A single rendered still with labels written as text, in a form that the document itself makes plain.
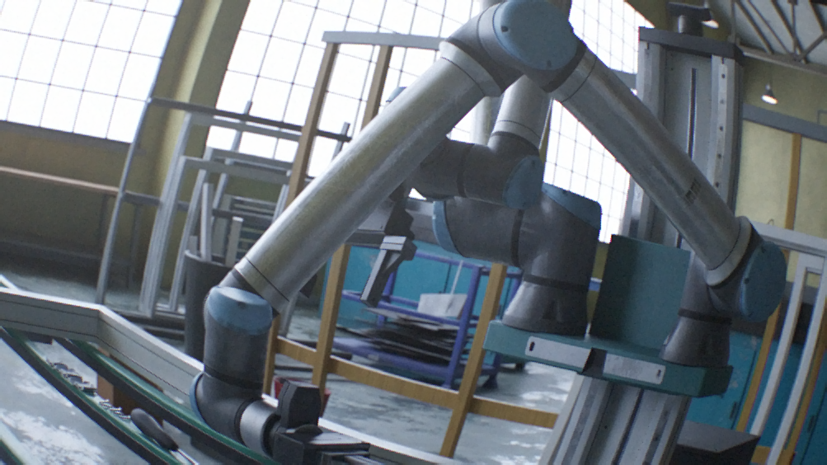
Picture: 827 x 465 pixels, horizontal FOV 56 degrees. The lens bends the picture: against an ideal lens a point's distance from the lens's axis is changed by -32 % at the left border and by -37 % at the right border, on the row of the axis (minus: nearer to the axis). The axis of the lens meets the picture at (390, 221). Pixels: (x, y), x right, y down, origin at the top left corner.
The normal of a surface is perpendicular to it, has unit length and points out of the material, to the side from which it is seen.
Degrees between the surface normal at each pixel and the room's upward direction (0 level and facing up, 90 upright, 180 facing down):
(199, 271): 94
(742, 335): 90
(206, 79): 90
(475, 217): 100
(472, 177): 111
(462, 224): 105
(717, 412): 90
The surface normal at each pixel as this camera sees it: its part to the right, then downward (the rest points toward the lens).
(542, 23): 0.09, -0.03
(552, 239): -0.44, -0.07
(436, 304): -0.44, -0.41
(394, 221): 0.76, 0.05
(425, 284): -0.62, -0.11
